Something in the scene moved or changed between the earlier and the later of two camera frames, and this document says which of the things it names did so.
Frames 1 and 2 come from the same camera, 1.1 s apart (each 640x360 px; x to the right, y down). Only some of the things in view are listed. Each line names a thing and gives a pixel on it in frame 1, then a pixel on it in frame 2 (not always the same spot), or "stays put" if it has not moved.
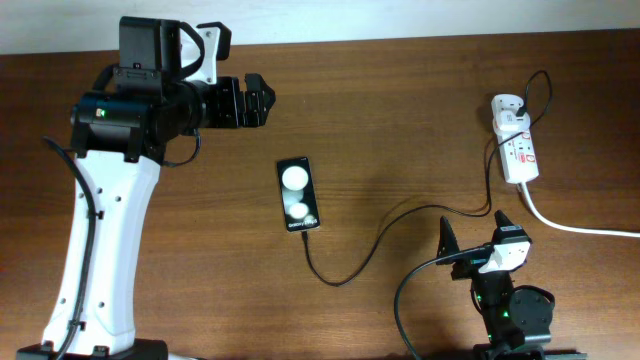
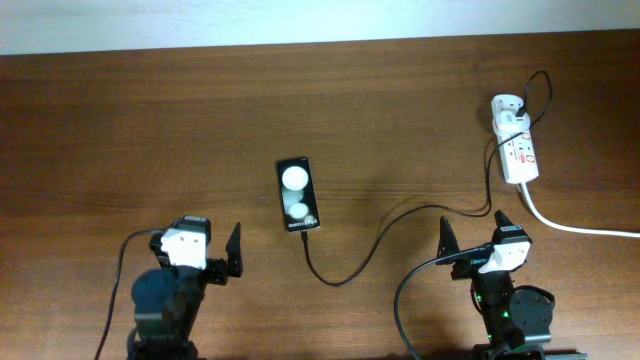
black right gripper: x=448 y=243 stays put
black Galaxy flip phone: x=298 y=194 stays put
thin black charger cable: x=488 y=146 stays put
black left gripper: x=230 y=114 to x=218 y=266
